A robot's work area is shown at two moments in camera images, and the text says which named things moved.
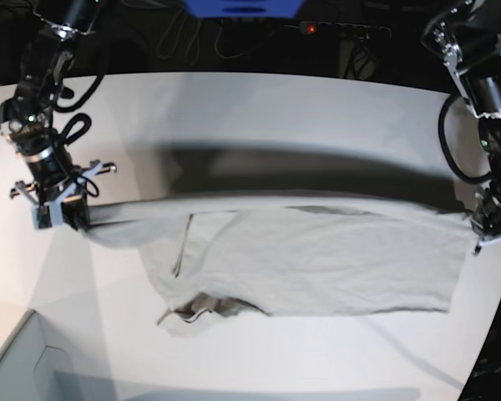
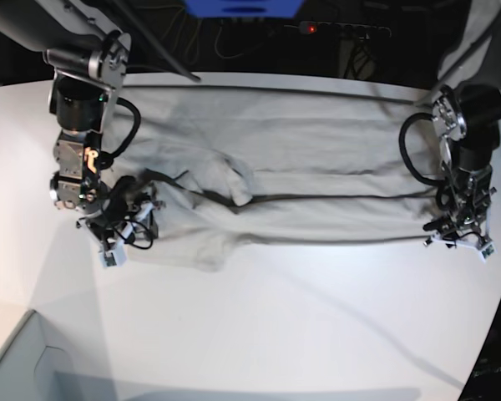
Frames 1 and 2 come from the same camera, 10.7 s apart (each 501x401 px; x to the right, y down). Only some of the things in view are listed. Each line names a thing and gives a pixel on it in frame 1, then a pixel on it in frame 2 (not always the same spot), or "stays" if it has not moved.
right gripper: x=493 y=218 -> x=463 y=230
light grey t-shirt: x=289 y=254 -> x=240 y=164
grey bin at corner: x=38 y=366 stays
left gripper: x=52 y=204 -> x=114 y=227
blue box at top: x=245 y=8 stays
